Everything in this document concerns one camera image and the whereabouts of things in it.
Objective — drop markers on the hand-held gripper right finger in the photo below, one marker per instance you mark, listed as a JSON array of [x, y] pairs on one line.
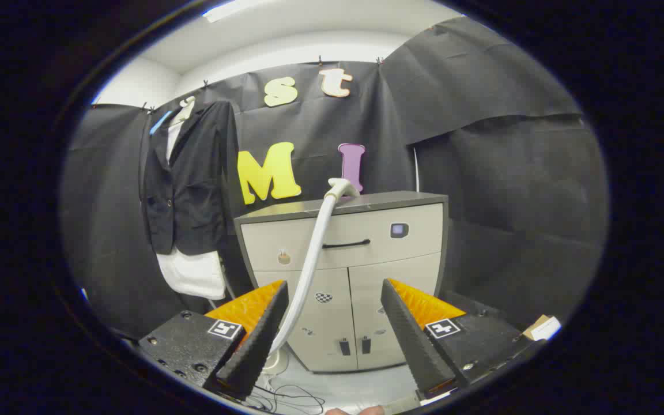
[[412, 340]]

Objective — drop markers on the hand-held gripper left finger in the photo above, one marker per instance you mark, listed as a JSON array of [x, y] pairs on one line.
[[257, 346]]

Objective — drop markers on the white shirt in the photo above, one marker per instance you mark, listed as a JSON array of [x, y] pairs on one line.
[[193, 274]]

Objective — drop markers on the white garment steamer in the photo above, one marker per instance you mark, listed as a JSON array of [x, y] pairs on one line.
[[312, 259]]

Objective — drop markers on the black jacket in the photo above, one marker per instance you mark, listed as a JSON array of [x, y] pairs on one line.
[[193, 190]]

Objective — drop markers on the grey cabinet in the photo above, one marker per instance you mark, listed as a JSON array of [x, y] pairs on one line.
[[378, 276]]

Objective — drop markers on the round drawer lock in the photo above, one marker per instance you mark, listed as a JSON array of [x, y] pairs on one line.
[[284, 257]]

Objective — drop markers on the cardboard tag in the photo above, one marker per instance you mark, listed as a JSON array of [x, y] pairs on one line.
[[542, 327]]

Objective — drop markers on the black backdrop cloth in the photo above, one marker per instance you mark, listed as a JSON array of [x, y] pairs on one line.
[[482, 173]]

